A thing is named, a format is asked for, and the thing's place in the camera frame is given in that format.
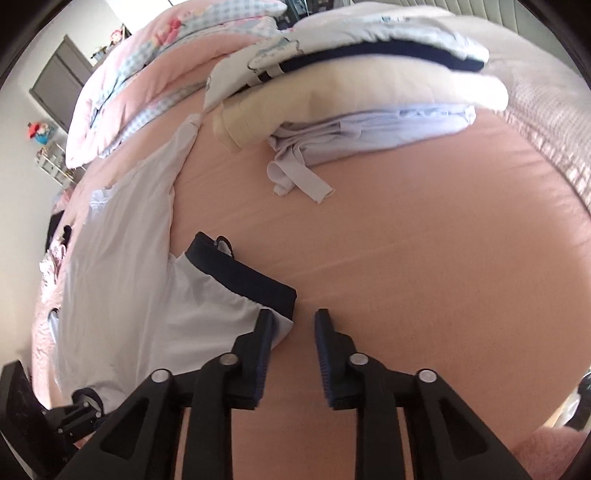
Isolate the white garment with navy trim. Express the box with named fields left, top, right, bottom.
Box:
left=54, top=115, right=297, bottom=411

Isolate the pink patterned small garment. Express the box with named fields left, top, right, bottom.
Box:
left=39, top=225, right=72, bottom=284

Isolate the pink bed sheet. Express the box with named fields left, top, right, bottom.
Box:
left=31, top=87, right=591, bottom=480

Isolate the red blue plush toy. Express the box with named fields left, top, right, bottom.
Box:
left=27, top=122, right=55, bottom=145

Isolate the lavender folded garment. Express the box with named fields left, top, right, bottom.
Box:
left=266, top=104, right=477, bottom=204

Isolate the cream folded garment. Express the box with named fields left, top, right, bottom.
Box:
left=212, top=55, right=509, bottom=153

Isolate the grey door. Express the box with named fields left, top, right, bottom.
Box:
left=29, top=35, right=93, bottom=133

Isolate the pink checkered folded quilt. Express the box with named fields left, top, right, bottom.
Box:
left=65, top=1, right=287, bottom=168

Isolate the white wire shelf rack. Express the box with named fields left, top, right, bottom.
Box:
left=35, top=141, right=77, bottom=189

